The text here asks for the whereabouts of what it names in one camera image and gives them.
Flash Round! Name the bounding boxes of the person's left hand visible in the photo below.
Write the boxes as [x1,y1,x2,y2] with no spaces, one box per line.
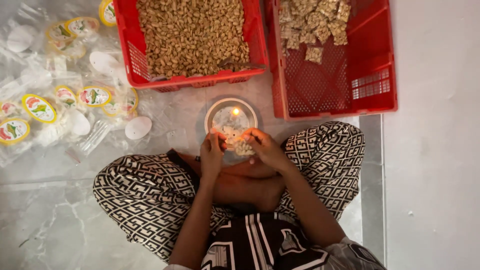
[200,128,228,181]

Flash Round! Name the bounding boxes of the person's right hand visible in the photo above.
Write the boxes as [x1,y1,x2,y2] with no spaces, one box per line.
[242,127,293,174]

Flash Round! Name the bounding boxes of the small clear peanut packet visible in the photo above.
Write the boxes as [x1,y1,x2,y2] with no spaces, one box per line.
[233,138,256,157]

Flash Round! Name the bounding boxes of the lit candle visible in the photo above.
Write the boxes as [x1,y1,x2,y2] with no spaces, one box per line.
[212,106,251,140]

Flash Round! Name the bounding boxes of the round metal bowl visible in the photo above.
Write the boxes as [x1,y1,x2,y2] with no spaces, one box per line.
[204,98,259,151]

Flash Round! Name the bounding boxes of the small empty clear bag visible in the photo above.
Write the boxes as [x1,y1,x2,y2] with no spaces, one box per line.
[166,128,190,150]

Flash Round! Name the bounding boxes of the person's bare feet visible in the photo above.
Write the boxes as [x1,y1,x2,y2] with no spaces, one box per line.
[175,150,286,213]

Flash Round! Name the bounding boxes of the white oval label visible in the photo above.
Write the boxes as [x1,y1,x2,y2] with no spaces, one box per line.
[124,116,153,140]

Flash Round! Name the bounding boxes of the black white patterned trousers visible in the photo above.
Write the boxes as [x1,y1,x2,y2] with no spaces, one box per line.
[92,121,366,264]

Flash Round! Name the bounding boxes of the red plastic crate with packets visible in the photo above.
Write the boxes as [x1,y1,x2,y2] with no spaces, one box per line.
[268,0,398,121]

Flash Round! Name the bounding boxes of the heap of loose peanuts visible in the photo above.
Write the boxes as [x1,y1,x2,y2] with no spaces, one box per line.
[136,0,251,79]

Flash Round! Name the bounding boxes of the black white patterned shirt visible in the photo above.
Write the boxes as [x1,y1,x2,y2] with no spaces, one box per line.
[164,211,388,270]

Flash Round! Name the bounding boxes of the red plastic crate with peanuts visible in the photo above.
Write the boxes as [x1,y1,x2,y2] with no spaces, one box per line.
[113,0,269,93]

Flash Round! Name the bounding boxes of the heap of filled peanut packets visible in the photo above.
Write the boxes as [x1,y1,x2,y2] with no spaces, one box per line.
[278,0,352,64]

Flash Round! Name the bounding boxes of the pile of labelled plastic bags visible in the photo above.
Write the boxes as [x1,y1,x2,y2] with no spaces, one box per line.
[0,0,152,167]

